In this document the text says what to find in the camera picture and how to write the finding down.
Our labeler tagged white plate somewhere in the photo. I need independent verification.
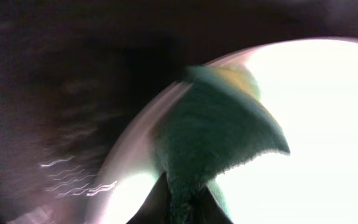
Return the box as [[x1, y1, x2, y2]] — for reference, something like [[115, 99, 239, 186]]
[[85, 37, 358, 224]]

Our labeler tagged green scrub sponge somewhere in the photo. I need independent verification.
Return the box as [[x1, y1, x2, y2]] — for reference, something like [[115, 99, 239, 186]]
[[154, 65, 290, 223]]

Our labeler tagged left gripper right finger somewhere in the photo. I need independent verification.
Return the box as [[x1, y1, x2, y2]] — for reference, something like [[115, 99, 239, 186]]
[[193, 187, 232, 224]]

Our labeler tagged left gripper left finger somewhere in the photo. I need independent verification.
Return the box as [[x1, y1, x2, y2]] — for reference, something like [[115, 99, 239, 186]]
[[127, 173, 170, 224]]

